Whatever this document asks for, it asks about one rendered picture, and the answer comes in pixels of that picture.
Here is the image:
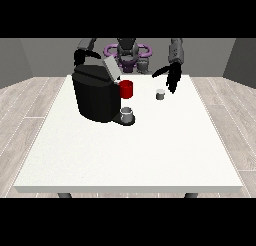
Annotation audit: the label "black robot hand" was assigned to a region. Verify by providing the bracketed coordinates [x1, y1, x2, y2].
[73, 48, 102, 67]
[151, 60, 183, 95]

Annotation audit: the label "small grey coffee pod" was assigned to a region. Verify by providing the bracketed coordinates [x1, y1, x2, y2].
[155, 88, 166, 101]

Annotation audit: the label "pale grey machine lid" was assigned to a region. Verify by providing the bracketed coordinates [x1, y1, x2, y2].
[102, 55, 121, 81]

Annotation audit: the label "black coffee machine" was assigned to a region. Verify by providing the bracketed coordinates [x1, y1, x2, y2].
[71, 63, 136, 127]

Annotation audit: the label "red pod holder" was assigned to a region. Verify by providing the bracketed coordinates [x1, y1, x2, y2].
[119, 79, 134, 100]

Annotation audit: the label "grey robot trunk purple rings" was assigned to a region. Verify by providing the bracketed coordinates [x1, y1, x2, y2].
[103, 38, 153, 75]

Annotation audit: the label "small grey cup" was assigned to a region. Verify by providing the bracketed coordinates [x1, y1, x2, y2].
[120, 106, 134, 123]

